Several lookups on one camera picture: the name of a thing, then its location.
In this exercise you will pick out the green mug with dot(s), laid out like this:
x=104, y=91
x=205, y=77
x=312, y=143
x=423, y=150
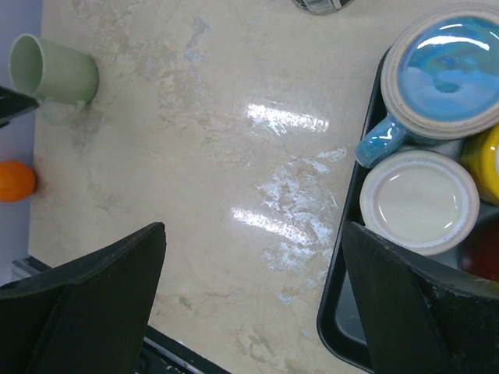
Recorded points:
x=53, y=73

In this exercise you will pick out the yellow mug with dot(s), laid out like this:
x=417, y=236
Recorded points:
x=479, y=156

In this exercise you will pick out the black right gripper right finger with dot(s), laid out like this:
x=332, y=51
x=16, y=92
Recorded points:
x=418, y=315

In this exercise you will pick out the black tray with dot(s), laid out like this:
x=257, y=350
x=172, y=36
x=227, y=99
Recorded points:
x=338, y=322

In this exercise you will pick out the red mug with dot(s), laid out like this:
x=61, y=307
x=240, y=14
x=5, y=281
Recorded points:
x=479, y=255

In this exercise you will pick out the light blue footed mug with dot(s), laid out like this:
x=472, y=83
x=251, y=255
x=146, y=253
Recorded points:
x=421, y=200

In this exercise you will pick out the blue butterfly mug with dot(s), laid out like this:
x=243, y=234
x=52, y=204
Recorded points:
x=439, y=81

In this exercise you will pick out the black can with white lid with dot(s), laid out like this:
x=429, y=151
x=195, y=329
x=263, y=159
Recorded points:
x=321, y=7

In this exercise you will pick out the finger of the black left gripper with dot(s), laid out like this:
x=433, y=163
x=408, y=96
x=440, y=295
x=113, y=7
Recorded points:
x=14, y=104

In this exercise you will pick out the orange fruit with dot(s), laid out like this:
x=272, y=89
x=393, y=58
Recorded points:
x=18, y=181

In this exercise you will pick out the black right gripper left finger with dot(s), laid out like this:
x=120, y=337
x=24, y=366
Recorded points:
x=88, y=315

